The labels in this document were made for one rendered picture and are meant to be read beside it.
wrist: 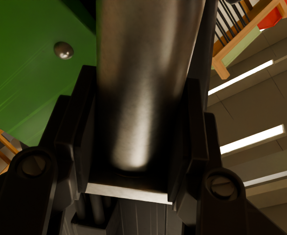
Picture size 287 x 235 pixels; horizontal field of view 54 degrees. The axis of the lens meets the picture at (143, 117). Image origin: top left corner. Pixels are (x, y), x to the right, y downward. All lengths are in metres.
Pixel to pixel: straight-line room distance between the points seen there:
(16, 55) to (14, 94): 0.03
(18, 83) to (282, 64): 7.68
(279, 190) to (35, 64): 4.42
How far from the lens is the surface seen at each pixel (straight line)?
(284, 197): 4.65
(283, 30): 9.70
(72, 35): 0.16
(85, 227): 0.27
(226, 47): 2.99
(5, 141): 5.97
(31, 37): 0.17
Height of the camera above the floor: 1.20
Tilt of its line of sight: 18 degrees up
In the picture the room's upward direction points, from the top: 141 degrees clockwise
